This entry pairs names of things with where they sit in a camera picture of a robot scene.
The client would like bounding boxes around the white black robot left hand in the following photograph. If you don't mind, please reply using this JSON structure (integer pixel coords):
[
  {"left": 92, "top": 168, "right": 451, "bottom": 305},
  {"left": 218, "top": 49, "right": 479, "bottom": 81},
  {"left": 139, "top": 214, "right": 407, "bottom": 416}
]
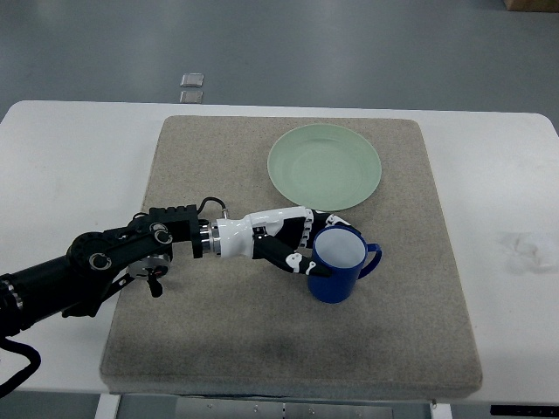
[{"left": 212, "top": 206, "right": 353, "bottom": 278}]

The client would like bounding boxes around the blue mug white inside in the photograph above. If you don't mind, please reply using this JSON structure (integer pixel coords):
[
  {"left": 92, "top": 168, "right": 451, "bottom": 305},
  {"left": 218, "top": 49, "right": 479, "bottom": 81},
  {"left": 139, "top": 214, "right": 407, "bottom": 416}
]
[{"left": 307, "top": 226, "right": 383, "bottom": 304}]

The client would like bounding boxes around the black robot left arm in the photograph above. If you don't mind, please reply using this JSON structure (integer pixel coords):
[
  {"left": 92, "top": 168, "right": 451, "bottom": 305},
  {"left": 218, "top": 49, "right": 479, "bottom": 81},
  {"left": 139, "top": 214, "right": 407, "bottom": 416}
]
[{"left": 1, "top": 205, "right": 219, "bottom": 337}]

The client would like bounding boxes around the light green plate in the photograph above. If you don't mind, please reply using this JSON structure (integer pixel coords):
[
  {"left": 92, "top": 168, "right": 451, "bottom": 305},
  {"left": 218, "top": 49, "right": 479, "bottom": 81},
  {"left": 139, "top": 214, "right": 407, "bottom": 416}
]
[{"left": 267, "top": 123, "right": 382, "bottom": 212}]

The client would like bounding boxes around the lower silver floor socket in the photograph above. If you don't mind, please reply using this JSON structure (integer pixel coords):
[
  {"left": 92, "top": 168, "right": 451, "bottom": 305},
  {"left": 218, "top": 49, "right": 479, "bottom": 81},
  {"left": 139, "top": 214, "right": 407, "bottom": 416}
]
[{"left": 179, "top": 90, "right": 204, "bottom": 104}]

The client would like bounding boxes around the silver floor socket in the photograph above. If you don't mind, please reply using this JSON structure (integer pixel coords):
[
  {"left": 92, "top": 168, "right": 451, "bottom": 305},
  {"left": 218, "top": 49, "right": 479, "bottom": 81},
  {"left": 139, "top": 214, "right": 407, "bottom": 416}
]
[
  {"left": 180, "top": 72, "right": 204, "bottom": 87},
  {"left": 179, "top": 90, "right": 204, "bottom": 104}
]

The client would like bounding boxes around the upper silver floor socket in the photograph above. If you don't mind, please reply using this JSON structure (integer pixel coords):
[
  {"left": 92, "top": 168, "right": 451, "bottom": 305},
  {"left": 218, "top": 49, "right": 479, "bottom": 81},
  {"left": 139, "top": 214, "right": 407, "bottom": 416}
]
[{"left": 180, "top": 72, "right": 204, "bottom": 87}]

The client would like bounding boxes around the cardboard box corner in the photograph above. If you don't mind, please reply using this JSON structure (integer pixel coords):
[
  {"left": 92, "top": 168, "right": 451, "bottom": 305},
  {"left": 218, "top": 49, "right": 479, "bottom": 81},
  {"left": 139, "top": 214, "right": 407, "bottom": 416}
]
[{"left": 503, "top": 0, "right": 559, "bottom": 13}]

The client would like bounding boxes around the metal table frame bracket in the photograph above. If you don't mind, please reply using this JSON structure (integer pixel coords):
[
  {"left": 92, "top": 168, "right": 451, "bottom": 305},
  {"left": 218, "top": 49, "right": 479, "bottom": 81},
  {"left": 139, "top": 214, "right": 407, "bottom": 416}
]
[{"left": 175, "top": 396, "right": 394, "bottom": 419}]

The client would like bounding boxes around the black looped cable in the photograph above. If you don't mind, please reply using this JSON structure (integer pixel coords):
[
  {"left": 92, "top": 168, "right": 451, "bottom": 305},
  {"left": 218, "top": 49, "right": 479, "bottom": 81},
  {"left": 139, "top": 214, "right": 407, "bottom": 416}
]
[{"left": 0, "top": 333, "right": 43, "bottom": 399}]

